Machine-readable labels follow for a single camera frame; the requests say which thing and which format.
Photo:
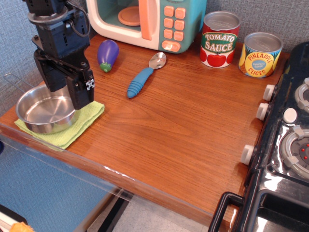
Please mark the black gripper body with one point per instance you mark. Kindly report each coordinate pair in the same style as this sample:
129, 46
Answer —
66, 41

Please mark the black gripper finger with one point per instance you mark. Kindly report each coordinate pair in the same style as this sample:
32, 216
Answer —
50, 69
81, 91

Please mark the blue handled metal spoon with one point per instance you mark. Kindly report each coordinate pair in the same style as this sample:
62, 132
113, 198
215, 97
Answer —
156, 62

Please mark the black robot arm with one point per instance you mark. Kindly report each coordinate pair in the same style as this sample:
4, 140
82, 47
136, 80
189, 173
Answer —
56, 11

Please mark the purple toy eggplant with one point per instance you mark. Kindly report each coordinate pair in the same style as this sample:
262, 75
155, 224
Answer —
107, 54

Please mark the green cloth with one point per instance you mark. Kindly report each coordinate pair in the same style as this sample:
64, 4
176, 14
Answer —
65, 138

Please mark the clear acrylic barrier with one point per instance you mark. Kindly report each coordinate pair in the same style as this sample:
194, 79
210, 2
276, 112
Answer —
180, 170

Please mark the toy microwave oven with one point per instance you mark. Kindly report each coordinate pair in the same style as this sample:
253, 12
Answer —
162, 25

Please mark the tomato sauce can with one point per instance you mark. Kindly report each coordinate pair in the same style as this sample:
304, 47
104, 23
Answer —
219, 38

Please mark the pineapple slices can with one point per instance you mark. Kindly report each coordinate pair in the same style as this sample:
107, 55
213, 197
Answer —
260, 54

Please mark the black toy stove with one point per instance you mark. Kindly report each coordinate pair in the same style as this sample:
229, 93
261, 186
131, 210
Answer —
276, 197

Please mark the steel pan with handle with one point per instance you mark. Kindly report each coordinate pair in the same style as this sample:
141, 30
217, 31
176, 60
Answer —
41, 110

